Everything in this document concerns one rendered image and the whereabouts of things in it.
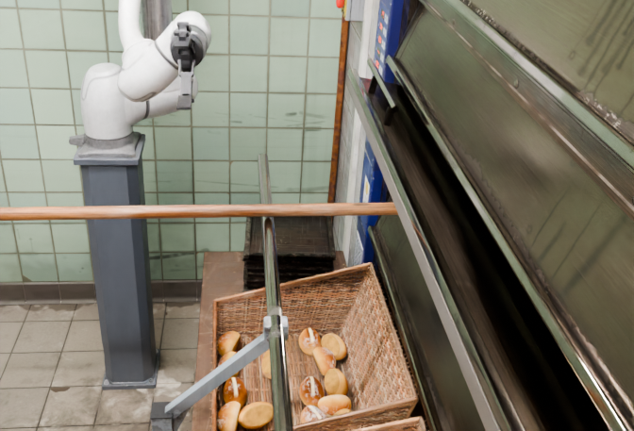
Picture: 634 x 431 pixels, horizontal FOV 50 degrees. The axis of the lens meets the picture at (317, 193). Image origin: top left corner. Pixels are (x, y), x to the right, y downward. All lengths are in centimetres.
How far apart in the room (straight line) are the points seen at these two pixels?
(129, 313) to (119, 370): 28
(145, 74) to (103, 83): 44
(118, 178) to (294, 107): 84
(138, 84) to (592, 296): 128
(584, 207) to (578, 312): 14
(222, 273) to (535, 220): 158
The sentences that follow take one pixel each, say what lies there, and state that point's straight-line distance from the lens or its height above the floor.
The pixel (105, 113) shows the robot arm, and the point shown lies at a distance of 226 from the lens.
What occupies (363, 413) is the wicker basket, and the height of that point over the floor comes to 82.
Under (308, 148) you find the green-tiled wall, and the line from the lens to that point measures 290.
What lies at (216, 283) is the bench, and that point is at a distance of 240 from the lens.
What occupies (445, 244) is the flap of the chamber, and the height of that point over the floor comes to 141.
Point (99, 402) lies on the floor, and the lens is 286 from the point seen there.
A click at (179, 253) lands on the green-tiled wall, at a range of 315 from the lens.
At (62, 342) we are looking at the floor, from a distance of 314.
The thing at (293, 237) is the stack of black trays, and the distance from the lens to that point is 223.
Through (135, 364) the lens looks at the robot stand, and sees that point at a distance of 281.
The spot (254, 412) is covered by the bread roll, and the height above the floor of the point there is 64.
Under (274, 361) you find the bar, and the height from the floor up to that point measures 117.
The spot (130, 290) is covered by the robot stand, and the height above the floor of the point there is 47.
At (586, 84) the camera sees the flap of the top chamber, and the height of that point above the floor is 174.
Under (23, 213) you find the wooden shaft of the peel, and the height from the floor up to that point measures 120.
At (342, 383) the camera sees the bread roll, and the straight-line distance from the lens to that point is 195.
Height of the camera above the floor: 200
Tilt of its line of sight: 29 degrees down
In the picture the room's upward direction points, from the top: 4 degrees clockwise
